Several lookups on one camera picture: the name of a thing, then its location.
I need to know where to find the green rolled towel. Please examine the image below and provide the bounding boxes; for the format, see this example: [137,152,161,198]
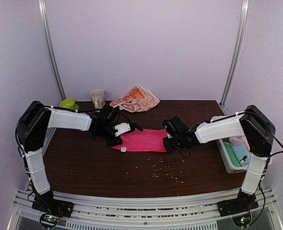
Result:
[224,142,241,167]

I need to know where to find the aluminium frame post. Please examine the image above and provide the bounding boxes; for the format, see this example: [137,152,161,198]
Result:
[220,0,250,111]
[38,0,66,100]

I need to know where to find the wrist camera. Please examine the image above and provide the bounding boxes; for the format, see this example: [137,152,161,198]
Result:
[163,115,189,137]
[114,123,134,137]

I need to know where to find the orange patterned towel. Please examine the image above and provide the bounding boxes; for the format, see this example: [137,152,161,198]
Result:
[109,85,160,113]

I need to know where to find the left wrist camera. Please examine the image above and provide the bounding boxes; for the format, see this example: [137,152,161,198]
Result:
[114,123,134,137]

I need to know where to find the pink microfiber towel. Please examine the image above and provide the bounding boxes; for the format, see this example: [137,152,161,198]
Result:
[111,129,167,152]

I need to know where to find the right aluminium frame post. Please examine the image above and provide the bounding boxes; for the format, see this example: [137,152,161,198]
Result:
[220,0,250,111]

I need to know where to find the green plastic plate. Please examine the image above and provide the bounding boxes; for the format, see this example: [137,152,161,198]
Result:
[70,103,79,111]

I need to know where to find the light pink rolled towel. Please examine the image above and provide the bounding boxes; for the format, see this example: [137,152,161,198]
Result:
[241,136,250,151]

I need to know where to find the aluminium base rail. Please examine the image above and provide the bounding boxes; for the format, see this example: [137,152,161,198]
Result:
[5,187,283,230]

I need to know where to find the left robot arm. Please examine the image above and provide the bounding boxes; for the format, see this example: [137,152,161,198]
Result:
[15,101,132,217]

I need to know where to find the white plastic basket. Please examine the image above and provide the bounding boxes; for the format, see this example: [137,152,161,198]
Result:
[216,137,250,174]

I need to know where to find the blue cartoon rolled towel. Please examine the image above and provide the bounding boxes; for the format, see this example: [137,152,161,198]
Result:
[229,137,250,167]

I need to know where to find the beige ceramic mug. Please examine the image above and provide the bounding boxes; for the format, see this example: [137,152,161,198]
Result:
[89,89,105,109]

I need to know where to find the green plastic bowl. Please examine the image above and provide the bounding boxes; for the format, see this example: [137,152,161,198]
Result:
[59,99,75,110]

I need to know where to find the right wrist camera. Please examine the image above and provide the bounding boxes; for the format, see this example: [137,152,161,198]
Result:
[163,115,189,137]

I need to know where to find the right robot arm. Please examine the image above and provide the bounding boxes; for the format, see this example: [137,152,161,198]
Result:
[163,105,275,216]

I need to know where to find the left aluminium frame post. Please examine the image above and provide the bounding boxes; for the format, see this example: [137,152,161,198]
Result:
[38,0,66,100]

